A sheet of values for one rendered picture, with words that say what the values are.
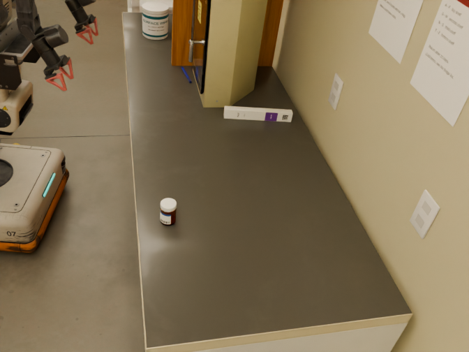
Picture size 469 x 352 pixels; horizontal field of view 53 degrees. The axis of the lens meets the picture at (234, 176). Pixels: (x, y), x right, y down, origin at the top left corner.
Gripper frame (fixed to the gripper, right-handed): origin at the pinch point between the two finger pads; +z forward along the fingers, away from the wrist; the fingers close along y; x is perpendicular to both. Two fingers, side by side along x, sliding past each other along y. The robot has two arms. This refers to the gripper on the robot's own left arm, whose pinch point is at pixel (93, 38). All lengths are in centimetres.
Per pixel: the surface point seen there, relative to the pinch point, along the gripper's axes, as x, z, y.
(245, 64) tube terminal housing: -67, 22, -33
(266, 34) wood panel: -76, 27, 1
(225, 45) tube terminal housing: -64, 8, -41
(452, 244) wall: -113, 37, -131
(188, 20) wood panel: -46.2, 5.6, -6.7
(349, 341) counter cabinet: -82, 59, -139
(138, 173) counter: -29, 21, -88
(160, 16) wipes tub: -28.3, 7.0, 18.3
